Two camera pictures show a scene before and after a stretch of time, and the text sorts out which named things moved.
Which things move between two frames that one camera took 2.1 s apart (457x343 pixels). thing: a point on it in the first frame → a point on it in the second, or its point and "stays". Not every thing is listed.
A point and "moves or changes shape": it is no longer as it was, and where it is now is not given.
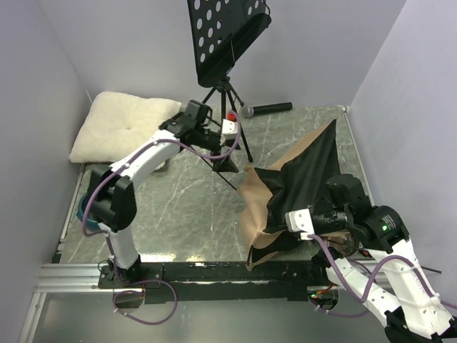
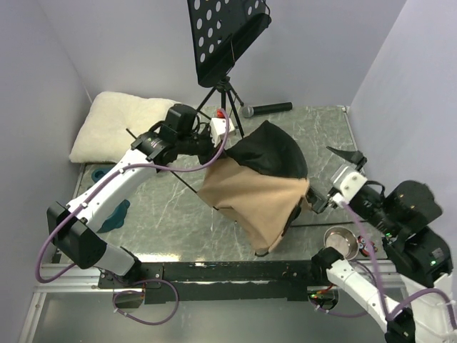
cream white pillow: [116, 122] stays
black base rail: [215, 281] stays
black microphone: [249, 111] stays
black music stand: [221, 31] stays
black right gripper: [316, 233] → [352, 156]
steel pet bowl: [347, 247] stays
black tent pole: [189, 146] → [173, 173]
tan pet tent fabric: [290, 182] moves or changes shape
